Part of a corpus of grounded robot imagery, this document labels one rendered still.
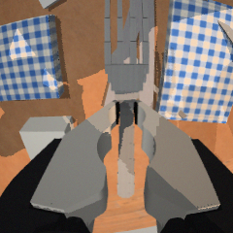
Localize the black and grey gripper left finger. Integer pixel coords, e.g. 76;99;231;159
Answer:
0;100;120;233

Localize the grey fork with beige handle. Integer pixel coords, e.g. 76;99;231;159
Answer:
104;0;150;198

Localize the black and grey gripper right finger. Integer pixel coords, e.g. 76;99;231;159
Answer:
133;100;233;233

